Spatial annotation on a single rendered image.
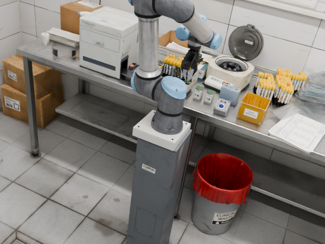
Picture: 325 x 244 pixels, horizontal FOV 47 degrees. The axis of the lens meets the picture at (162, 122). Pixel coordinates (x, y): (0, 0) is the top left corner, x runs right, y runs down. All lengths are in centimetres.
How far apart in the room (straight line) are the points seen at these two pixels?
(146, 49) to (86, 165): 147
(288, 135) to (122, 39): 100
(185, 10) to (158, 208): 100
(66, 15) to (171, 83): 126
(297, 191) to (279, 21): 110
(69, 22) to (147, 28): 121
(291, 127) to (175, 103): 68
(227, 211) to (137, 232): 57
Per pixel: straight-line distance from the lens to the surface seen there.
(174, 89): 162
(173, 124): 169
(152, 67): 166
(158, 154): 174
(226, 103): 196
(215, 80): 222
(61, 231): 247
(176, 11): 146
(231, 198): 225
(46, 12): 321
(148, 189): 191
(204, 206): 236
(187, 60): 194
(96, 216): 254
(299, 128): 206
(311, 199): 265
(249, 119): 199
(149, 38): 159
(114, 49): 212
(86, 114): 294
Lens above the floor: 192
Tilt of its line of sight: 34 degrees down
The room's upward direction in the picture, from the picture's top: 9 degrees clockwise
